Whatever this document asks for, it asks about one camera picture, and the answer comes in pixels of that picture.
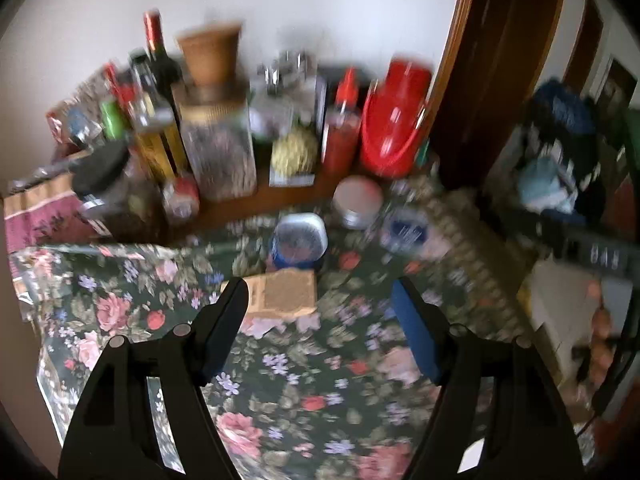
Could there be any blue white plastic container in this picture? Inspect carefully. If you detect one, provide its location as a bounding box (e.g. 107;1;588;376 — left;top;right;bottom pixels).
270;212;329;271

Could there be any round silver tin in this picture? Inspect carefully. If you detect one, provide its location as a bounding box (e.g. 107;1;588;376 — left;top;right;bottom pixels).
332;176;384;230

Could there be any person's right hand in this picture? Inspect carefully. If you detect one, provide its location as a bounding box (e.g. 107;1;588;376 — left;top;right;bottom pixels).
576;281;614;415

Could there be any brown cardboard piece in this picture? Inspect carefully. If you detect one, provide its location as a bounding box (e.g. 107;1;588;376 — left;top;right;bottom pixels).
244;268;317;320

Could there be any pile of clothes and bags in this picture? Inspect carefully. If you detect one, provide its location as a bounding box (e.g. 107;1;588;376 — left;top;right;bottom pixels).
485;78;639;238

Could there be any floral green tablecloth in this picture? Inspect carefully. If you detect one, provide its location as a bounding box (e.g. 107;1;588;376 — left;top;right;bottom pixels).
11;178;528;479

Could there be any clear lid plastic box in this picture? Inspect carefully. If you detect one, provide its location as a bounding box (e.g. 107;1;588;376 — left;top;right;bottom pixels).
380;206;435;260

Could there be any small red can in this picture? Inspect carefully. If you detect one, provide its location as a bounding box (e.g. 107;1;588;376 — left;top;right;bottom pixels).
162;176;200;226

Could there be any black lid glass jar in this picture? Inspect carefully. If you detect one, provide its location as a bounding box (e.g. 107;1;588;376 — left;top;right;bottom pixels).
72;140;163;244

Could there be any maroon striped paper bag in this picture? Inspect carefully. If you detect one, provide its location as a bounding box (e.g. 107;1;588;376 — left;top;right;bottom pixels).
3;172;98;254

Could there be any yellow green yarn ball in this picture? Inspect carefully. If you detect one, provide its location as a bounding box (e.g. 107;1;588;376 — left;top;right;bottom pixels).
270;127;319;178

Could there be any yellow labelled liquor bottle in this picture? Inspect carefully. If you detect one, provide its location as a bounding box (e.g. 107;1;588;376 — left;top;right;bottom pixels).
130;51;189;183

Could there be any glass jar with gold lid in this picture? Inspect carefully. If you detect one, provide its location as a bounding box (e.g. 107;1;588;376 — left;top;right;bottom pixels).
179;100;257;202

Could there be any green cap bottle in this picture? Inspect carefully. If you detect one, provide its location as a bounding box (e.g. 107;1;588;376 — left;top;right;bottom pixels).
100;99;128;140

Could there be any red thermos jug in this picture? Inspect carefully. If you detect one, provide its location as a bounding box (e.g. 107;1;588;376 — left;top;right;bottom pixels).
360;56;432;179

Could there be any red sauce squeeze bottle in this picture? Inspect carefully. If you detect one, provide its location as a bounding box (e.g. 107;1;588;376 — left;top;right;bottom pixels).
322;67;361;176

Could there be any red patterned snack package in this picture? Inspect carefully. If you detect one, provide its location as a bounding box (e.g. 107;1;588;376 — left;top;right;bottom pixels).
46;62;116;150

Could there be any dark wooden door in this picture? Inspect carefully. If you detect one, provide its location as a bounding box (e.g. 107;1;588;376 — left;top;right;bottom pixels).
430;0;563;190

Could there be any dark wine bottle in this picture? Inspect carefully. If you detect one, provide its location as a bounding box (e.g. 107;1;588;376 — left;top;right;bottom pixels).
143;9;182;108

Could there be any brown clay vase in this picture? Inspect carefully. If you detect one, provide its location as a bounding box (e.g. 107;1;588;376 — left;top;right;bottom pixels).
177;22;243;103

